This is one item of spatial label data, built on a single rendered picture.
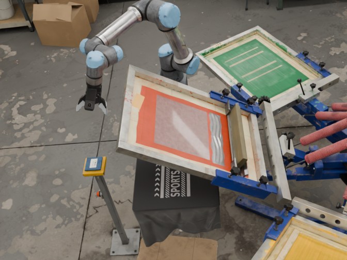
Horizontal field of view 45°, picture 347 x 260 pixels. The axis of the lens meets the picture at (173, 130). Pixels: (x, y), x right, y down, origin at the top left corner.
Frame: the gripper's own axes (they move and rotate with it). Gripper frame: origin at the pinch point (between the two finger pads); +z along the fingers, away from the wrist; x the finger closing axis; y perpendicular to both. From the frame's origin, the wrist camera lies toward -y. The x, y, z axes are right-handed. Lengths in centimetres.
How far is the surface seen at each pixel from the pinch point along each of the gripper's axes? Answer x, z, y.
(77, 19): 53, 140, 293
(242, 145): -76, -3, -11
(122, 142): -16.5, -11.6, -25.9
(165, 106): -36.6, -2.6, 10.2
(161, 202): -42, 43, -18
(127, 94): -16.2, -11.7, 5.3
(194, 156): -52, 2, -18
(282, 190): -96, 4, -30
